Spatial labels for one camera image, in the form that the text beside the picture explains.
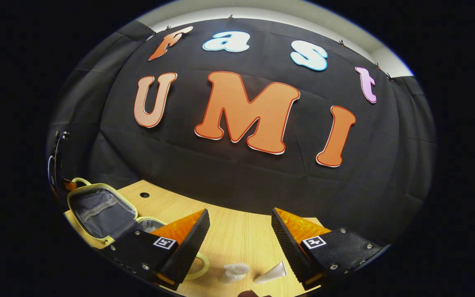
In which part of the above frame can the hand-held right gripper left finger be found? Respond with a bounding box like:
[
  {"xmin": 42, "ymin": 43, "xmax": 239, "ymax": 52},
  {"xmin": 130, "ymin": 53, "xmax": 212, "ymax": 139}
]
[{"xmin": 108, "ymin": 208, "xmax": 211, "ymax": 291}]

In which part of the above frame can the white pump bottle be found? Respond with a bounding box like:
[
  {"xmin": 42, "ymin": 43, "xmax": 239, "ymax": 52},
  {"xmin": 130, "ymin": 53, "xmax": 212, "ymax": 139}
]
[{"xmin": 219, "ymin": 263, "xmax": 251, "ymax": 284}]

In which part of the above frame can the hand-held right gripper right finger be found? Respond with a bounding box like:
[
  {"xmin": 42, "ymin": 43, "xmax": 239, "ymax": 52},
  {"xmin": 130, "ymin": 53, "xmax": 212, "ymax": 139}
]
[{"xmin": 271, "ymin": 207, "xmax": 386, "ymax": 291}]

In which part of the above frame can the row of small cloth clips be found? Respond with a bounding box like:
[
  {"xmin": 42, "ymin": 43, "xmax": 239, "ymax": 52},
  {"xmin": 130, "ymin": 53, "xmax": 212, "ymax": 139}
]
[{"xmin": 149, "ymin": 14, "xmax": 395, "ymax": 81}]

